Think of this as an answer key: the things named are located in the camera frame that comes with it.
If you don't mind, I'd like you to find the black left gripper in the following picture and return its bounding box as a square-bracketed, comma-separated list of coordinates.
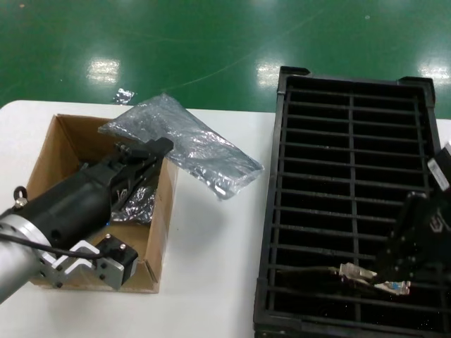
[16, 137, 174, 249]

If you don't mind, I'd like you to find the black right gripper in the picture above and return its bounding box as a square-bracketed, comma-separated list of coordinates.
[375, 192, 451, 286]

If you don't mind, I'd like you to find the graphics card with metal bracket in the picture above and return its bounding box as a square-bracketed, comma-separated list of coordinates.
[278, 262, 412, 296]

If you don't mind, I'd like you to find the grey antistatic plastic bag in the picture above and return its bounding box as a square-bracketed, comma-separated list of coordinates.
[97, 92, 266, 202]

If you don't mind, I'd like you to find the bagged graphics card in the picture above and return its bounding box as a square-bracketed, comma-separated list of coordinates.
[111, 186, 158, 225]

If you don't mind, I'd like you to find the brown cardboard box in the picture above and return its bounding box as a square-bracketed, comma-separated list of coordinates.
[26, 113, 179, 294]

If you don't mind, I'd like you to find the black slotted plastic container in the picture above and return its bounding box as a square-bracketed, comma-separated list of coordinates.
[252, 65, 451, 338]

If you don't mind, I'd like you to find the crumpled foil scrap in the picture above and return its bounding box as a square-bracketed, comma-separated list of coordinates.
[111, 87, 137, 106]

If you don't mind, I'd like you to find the left wrist camera silver mount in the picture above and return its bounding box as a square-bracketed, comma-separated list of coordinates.
[38, 234, 138, 292]

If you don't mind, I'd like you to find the black left camera cable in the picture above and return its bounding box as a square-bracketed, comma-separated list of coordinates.
[0, 234, 106, 263]

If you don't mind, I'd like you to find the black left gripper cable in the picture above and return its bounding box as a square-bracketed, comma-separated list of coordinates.
[0, 186, 30, 218]

